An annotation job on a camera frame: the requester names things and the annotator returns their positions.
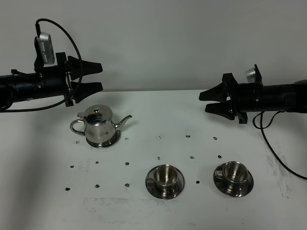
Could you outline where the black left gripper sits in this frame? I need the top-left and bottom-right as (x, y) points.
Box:
(34, 52), (103, 104)

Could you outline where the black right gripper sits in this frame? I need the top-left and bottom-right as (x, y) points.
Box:
(199, 65), (263, 124)

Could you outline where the stainless steel teapot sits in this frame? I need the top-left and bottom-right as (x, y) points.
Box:
(70, 104), (132, 149)

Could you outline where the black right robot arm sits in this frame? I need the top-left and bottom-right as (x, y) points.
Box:
(199, 65), (307, 124)

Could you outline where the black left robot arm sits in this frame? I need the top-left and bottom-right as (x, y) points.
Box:
(0, 52), (103, 111)

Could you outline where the right stainless steel teacup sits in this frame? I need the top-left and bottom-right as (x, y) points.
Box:
(213, 161), (249, 186)

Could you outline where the stainless steel teacup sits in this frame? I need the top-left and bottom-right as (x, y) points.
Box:
(213, 161), (249, 186)
(145, 164), (178, 189)

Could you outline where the right stainless steel saucer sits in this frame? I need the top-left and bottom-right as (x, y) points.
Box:
(214, 170), (254, 197)

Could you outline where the stainless steel saucer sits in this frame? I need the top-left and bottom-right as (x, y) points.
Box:
(214, 170), (254, 197)
(145, 169), (185, 200)

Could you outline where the left stainless steel teacup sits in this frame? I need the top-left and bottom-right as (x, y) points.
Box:
(145, 164), (178, 189)

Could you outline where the left stainless steel saucer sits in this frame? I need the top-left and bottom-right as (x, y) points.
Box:
(145, 169), (185, 200)

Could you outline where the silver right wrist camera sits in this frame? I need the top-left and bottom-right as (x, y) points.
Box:
(245, 68), (257, 83)

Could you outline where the black left camera cable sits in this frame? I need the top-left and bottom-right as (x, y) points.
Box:
(0, 18), (85, 113)

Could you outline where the black camera cable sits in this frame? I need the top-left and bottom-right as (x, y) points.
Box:
(253, 110), (307, 180)
(0, 18), (85, 113)

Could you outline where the black right camera cable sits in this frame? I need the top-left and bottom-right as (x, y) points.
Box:
(253, 110), (307, 180)

